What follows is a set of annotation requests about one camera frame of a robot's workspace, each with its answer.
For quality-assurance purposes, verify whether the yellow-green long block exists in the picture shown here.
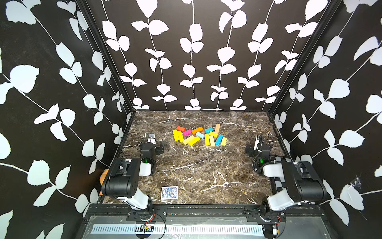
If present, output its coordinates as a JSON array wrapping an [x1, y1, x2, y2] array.
[[183, 135, 195, 145]]

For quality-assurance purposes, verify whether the red block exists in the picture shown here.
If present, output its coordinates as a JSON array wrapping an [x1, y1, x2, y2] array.
[[176, 126, 186, 132]]

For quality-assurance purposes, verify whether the magenta block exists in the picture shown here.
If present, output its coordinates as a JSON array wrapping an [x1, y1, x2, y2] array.
[[183, 130, 193, 136]]

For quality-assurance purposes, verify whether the yellow long block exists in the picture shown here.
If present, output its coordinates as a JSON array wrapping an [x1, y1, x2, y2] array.
[[188, 136, 201, 146]]

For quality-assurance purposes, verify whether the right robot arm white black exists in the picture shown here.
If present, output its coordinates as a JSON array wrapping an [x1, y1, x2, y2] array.
[[245, 141, 327, 212]]

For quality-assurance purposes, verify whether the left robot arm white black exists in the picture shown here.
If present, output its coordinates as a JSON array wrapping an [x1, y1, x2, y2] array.
[[101, 142, 164, 213]]

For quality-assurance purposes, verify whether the yellow block far left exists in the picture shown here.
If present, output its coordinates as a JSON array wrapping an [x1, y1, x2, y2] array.
[[173, 129, 179, 141]]

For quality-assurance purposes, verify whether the lime green short block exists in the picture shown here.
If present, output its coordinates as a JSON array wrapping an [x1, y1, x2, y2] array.
[[221, 137, 227, 146]]

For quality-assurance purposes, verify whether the cyan long block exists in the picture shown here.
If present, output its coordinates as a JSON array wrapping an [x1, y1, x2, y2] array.
[[215, 134, 224, 145]]

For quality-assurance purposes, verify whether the amber short block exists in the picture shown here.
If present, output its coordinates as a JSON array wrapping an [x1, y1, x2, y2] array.
[[209, 131, 218, 138]]

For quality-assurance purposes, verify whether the tan wood long block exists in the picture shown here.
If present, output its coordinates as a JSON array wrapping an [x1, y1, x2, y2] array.
[[209, 135, 215, 146]]

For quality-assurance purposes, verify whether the orange plush toy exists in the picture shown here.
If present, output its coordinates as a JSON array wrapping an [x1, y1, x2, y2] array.
[[99, 169, 109, 196]]

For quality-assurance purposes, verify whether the natural wood long block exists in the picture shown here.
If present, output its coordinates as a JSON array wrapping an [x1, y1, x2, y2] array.
[[214, 123, 221, 134]]

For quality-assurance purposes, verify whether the light blue short block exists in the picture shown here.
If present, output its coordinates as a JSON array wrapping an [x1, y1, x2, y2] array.
[[196, 132, 205, 139]]

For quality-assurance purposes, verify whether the orange long block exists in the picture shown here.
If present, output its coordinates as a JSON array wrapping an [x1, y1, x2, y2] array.
[[192, 126, 204, 134]]

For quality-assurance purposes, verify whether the amber long block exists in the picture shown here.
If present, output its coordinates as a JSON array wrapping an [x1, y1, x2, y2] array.
[[205, 133, 210, 146]]

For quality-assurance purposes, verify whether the teal short block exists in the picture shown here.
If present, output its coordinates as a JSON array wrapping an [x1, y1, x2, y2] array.
[[205, 127, 213, 133]]

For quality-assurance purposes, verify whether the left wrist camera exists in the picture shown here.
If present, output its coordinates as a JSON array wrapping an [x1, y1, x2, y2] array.
[[147, 133, 156, 145]]

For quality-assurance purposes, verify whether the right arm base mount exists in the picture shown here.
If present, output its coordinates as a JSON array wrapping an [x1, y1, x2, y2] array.
[[243, 205, 286, 224]]

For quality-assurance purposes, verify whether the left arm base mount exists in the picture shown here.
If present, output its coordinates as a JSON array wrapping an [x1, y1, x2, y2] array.
[[126, 205, 168, 223]]

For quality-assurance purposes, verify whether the white perforated rail strip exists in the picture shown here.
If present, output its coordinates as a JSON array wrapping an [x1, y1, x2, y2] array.
[[90, 224, 264, 237]]

